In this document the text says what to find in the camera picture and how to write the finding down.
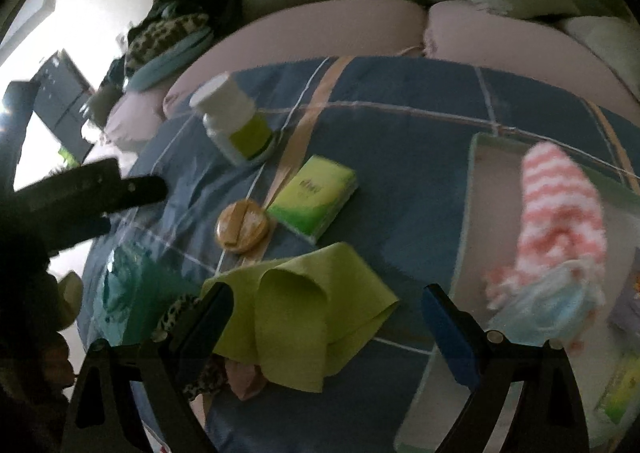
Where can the pink chevron fluffy sock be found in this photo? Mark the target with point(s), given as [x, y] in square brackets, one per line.
[555, 213]

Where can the dark cabinet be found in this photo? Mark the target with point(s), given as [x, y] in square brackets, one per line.
[60, 98]

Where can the lime green cloth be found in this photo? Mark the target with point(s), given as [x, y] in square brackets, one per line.
[300, 313]

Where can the purple tissue packet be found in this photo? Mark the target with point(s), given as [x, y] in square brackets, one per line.
[627, 308]

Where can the round tan compact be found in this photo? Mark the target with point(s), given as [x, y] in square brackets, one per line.
[242, 228]

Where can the leopard print scrunchie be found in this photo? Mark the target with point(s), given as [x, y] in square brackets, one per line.
[172, 315]

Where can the lime green packet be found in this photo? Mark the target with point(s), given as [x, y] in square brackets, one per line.
[620, 393]

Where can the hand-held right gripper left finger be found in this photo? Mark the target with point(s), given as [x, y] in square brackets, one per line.
[210, 323]

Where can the green tissue pack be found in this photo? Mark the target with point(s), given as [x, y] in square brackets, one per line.
[310, 193]

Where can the blue plaid blanket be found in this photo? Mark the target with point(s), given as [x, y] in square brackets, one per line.
[400, 173]

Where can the mauve seat cushion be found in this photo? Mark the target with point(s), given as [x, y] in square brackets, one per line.
[500, 33]
[300, 33]

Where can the teal-rimmed white tray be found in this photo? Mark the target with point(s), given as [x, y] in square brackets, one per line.
[495, 213]

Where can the patterned teal cushion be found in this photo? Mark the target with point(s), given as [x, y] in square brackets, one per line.
[165, 38]

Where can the teal wipes packet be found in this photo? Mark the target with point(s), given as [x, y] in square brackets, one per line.
[125, 283]

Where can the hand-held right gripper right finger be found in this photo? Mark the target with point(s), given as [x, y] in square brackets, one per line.
[450, 333]

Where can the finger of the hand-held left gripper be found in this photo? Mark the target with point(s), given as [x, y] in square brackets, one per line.
[80, 233]
[100, 188]

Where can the pink soft item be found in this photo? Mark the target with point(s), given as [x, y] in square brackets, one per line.
[245, 378]

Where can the white bottle green label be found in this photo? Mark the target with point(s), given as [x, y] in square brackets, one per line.
[225, 103]

